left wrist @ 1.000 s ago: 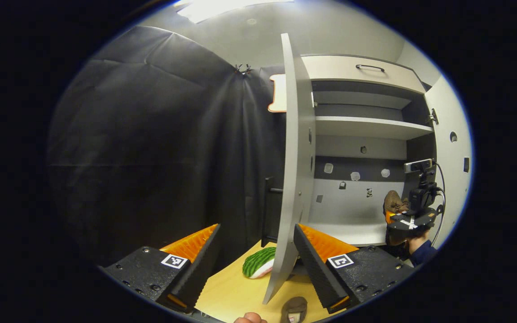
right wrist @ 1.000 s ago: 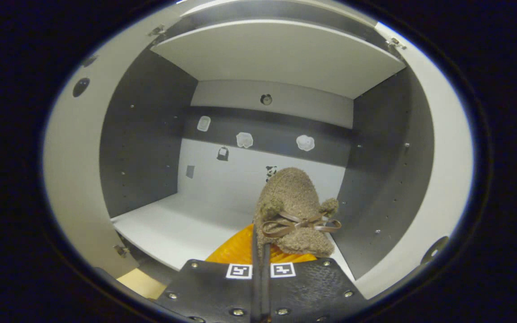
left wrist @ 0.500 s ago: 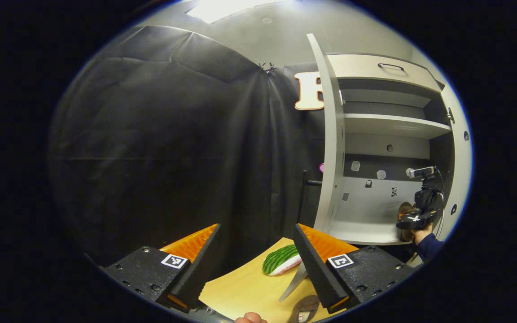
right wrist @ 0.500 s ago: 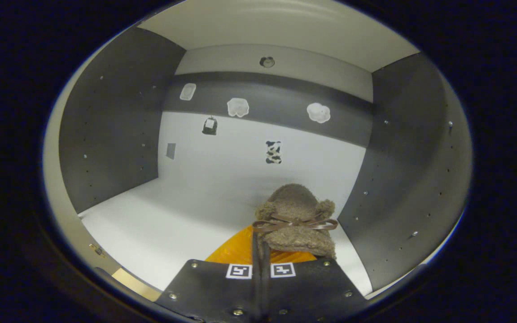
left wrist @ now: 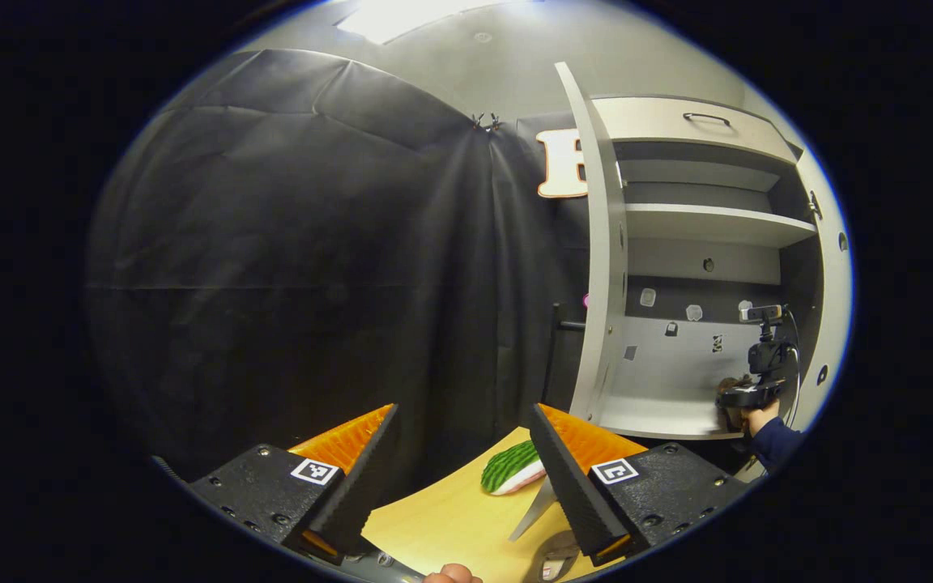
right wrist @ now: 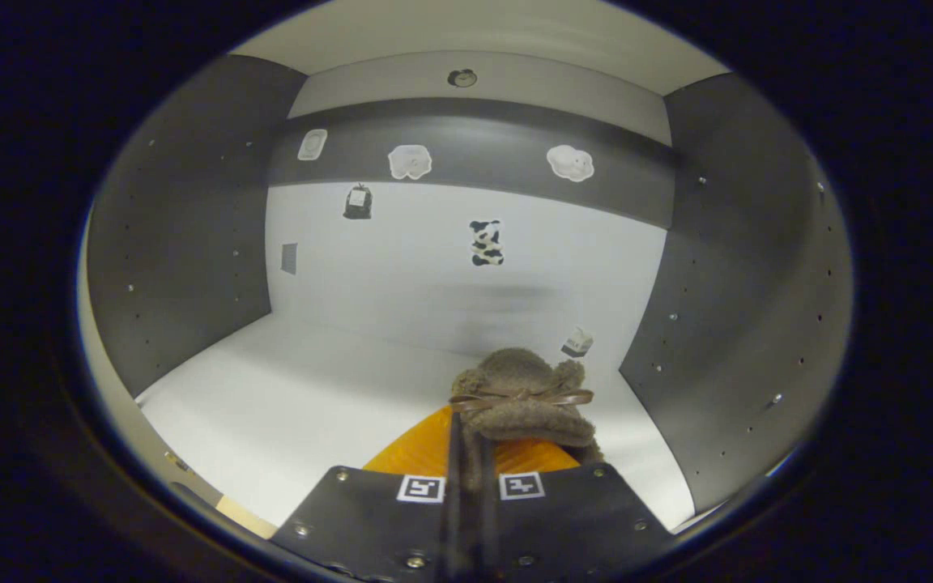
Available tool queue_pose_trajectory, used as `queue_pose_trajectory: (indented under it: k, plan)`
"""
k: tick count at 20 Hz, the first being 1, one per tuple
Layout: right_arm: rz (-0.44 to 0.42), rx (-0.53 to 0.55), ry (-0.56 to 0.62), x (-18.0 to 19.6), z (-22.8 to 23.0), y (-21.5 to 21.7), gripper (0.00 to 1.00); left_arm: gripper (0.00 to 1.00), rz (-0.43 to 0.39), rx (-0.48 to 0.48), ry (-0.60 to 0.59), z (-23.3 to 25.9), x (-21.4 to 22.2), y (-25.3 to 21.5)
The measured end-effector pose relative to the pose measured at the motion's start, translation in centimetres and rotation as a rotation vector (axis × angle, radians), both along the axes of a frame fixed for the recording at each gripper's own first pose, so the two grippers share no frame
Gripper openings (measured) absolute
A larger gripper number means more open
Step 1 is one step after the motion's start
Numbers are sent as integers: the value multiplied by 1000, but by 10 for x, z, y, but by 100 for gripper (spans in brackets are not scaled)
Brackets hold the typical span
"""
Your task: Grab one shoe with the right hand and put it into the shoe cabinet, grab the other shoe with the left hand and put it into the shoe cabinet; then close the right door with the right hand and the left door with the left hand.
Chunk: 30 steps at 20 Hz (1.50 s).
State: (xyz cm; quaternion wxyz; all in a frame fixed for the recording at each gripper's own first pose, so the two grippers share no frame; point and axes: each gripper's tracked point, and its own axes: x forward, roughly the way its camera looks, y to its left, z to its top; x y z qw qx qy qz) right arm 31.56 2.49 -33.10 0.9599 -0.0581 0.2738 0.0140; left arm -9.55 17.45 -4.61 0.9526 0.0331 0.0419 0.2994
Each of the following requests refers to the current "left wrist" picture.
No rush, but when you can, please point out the white cabinet drawer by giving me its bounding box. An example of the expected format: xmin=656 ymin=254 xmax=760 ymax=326
xmin=592 ymin=96 xmax=799 ymax=164

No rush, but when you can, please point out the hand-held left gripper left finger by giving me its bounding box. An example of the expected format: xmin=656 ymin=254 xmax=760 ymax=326
xmin=187 ymin=403 xmax=401 ymax=566

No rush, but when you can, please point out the black backdrop cloth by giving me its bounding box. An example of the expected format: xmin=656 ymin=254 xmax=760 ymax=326
xmin=86 ymin=49 xmax=599 ymax=503

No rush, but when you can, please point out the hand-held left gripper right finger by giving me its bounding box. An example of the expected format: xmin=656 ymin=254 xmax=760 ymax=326
xmin=530 ymin=403 xmax=749 ymax=568

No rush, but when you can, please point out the white cabinet bottom board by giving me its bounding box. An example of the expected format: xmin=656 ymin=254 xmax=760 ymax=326
xmin=596 ymin=393 xmax=747 ymax=440

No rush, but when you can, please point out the green striped shoe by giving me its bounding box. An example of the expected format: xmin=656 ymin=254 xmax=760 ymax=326
xmin=480 ymin=440 xmax=547 ymax=496

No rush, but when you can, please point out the white shoe cabinet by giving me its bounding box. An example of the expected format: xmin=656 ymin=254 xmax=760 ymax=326
xmin=509 ymin=63 xmax=854 ymax=542

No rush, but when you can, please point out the white door with headphone sticker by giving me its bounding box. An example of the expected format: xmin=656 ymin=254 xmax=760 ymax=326
xmin=790 ymin=142 xmax=854 ymax=436

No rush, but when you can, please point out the brown shoe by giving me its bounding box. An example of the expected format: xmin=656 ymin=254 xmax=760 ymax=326
xmin=716 ymin=375 xmax=748 ymax=432

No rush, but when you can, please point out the white cabinet shelf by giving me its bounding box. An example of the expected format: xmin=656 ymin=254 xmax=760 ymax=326
xmin=624 ymin=202 xmax=818 ymax=249

